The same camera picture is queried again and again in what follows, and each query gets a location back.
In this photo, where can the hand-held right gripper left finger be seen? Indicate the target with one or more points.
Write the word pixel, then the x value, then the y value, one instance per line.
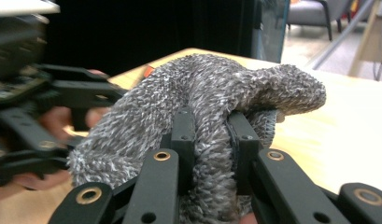
pixel 184 137

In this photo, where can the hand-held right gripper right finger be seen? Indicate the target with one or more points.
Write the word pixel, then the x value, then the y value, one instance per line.
pixel 246 140

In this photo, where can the grey fuzzy cloth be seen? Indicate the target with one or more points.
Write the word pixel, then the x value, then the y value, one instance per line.
pixel 179 93

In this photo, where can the black cabinet with glass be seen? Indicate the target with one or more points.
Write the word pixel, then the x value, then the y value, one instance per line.
pixel 271 28

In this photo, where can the grey chair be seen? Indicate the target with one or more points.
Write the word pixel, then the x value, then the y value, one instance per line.
pixel 310 12

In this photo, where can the light wooden furniture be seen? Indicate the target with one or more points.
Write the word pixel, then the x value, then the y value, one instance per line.
pixel 370 40

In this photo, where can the white metal rail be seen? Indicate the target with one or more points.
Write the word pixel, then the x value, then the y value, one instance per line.
pixel 341 34

